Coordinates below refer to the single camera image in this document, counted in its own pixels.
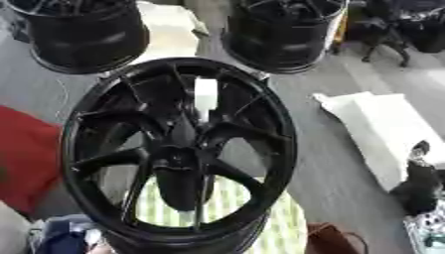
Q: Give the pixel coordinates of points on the black chair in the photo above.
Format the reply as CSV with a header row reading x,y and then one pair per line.
x,y
382,36

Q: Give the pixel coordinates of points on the blue and white bag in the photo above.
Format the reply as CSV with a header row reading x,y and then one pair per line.
x,y
61,236

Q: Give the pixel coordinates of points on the black wheel rim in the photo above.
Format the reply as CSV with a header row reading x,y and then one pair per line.
x,y
87,36
278,36

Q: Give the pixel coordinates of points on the pale paper sheet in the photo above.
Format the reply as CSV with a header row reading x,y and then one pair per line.
x,y
168,29

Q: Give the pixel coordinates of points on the brown bag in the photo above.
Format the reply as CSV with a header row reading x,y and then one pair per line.
x,y
330,239

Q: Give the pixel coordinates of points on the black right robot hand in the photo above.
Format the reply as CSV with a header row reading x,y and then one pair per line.
x,y
418,190

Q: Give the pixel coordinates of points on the white foam sheet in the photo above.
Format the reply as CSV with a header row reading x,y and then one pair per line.
x,y
382,132

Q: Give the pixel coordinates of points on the red cloth bundle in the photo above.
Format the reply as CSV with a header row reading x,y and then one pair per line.
x,y
26,158

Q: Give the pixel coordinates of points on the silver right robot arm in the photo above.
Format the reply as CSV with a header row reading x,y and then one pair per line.
x,y
430,231

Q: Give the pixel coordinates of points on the black spoked wheel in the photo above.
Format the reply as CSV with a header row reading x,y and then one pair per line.
x,y
174,158

